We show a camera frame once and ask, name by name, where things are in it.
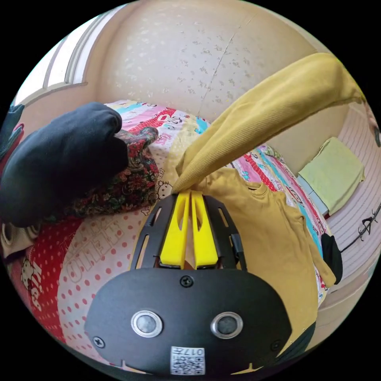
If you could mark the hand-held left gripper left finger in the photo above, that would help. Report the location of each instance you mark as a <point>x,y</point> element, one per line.
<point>174,238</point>

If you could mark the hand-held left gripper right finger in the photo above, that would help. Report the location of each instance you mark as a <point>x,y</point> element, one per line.
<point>204,238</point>

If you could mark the light yellow long sleeve shirt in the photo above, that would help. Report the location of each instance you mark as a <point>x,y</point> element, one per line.
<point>268,214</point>

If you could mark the bed with printed sheet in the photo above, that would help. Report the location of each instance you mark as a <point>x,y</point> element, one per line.
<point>98,262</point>

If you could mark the pile of clothes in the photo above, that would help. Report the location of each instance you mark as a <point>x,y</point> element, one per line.
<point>62,154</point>

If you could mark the light green cloth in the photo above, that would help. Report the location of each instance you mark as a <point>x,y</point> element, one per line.
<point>335,174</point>

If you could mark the window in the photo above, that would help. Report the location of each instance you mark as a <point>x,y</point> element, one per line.
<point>61,59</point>

